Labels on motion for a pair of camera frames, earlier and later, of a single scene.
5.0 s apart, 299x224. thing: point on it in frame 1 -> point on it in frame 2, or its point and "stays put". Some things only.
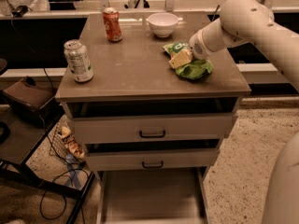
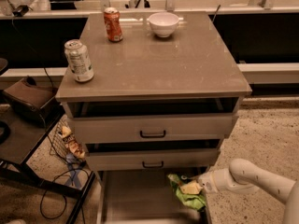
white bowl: x=163 y=23 stays put
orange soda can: x=112 y=23 stays put
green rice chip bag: x=197 y=69 -> x=195 y=201
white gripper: x=196 y=48 -> x=207 y=182
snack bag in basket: x=71 y=142 stays put
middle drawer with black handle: x=134 y=160 stays put
